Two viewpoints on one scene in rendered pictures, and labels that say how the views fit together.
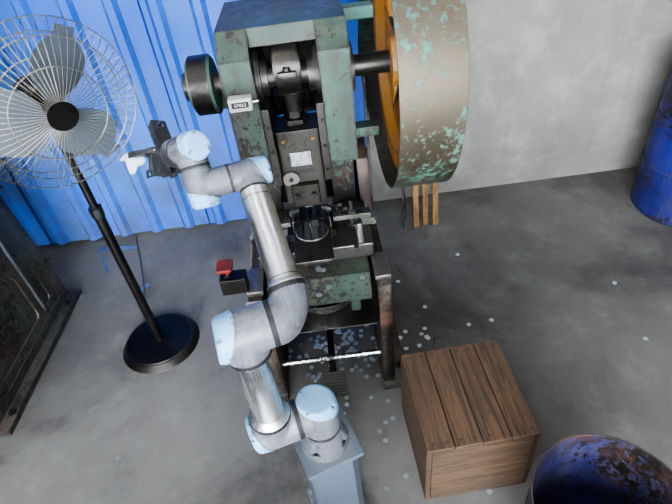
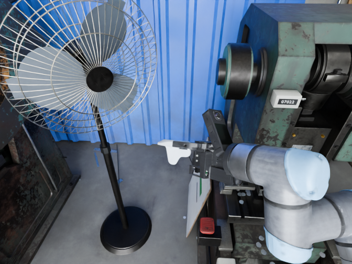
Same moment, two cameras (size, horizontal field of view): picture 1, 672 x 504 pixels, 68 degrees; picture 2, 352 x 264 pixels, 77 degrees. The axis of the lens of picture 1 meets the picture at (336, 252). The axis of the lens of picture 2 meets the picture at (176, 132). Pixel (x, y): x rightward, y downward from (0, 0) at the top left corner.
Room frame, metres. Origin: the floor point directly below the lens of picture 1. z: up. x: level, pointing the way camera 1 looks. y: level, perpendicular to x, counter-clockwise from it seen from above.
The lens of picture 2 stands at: (0.89, 0.50, 1.63)
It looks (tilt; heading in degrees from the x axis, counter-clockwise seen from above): 37 degrees down; 4
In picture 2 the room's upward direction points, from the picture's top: straight up
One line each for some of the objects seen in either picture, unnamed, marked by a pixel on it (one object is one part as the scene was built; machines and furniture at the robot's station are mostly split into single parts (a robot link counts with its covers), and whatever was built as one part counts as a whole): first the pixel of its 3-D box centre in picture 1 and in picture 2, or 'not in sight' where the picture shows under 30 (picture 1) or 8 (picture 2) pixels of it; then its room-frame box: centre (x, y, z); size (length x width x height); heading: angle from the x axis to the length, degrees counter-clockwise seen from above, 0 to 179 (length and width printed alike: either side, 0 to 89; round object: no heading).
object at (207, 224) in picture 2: (226, 272); (206, 229); (1.40, 0.41, 0.72); 0.07 x 0.06 x 0.08; 0
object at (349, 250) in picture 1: (314, 233); (268, 195); (1.63, 0.08, 0.68); 0.45 x 0.30 x 0.06; 90
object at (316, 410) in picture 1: (316, 411); not in sight; (0.84, 0.12, 0.62); 0.13 x 0.12 x 0.14; 105
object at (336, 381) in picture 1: (330, 343); not in sight; (1.49, 0.08, 0.14); 0.59 x 0.10 x 0.05; 0
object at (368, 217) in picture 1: (353, 211); not in sight; (1.63, -0.09, 0.76); 0.17 x 0.06 x 0.10; 90
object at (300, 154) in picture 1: (301, 159); (294, 147); (1.58, 0.08, 1.04); 0.17 x 0.15 x 0.30; 0
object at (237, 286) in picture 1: (237, 292); (208, 241); (1.40, 0.39, 0.62); 0.10 x 0.06 x 0.20; 90
